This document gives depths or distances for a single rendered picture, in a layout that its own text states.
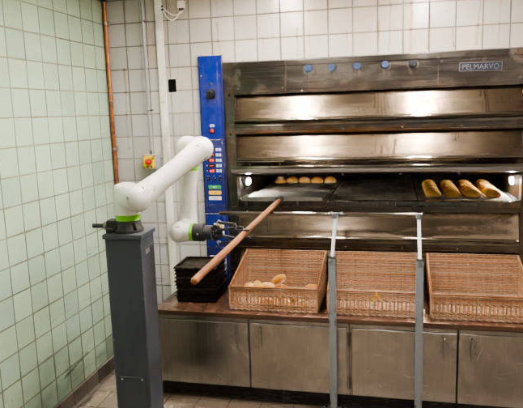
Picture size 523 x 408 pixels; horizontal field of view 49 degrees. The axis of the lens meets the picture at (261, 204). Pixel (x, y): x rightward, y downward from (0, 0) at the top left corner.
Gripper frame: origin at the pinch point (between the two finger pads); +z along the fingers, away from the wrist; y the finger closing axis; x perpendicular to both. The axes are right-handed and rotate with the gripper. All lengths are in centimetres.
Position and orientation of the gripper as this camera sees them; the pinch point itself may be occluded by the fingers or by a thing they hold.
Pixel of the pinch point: (244, 233)
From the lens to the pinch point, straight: 289.7
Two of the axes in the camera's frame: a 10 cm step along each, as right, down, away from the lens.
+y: 0.3, 9.9, 1.6
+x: -2.4, 1.6, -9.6
